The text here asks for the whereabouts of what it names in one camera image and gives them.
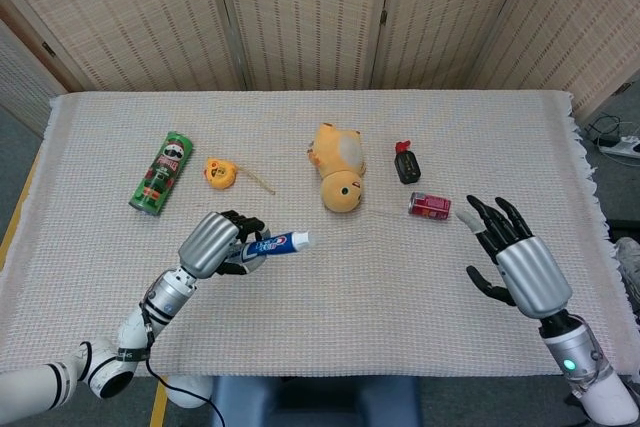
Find yellow tape measure with cord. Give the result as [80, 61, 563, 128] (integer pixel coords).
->
[203, 157, 277, 197]

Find green Pringles can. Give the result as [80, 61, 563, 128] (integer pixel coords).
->
[128, 130, 195, 218]

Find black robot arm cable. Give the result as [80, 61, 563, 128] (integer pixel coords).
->
[139, 291, 226, 427]

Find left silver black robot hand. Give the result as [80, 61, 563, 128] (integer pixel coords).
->
[178, 210, 267, 281]

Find blue white toothpaste tube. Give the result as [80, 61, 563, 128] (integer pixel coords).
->
[227, 231, 296, 269]

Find beige woven tablecloth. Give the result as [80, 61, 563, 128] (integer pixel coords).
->
[0, 90, 626, 378]

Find woven folding screen panel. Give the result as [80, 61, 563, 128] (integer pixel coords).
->
[212, 0, 399, 91]
[469, 0, 640, 119]
[372, 0, 534, 91]
[0, 21, 57, 139]
[0, 0, 249, 94]

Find grey white sneaker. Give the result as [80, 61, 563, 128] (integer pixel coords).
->
[613, 236, 640, 319]

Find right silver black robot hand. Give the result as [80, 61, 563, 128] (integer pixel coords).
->
[454, 195, 573, 320]

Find black red small bottle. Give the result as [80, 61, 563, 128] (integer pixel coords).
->
[393, 140, 423, 185]

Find white power strip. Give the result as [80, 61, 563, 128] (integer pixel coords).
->
[598, 134, 640, 159]

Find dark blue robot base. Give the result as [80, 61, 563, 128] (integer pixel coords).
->
[212, 375, 421, 427]

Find yellow plush animal toy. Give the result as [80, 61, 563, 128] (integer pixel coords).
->
[306, 122, 368, 213]

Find black floor cables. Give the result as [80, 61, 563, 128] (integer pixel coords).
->
[585, 113, 632, 147]

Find red soda can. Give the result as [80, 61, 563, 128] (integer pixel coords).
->
[408, 191, 453, 222]

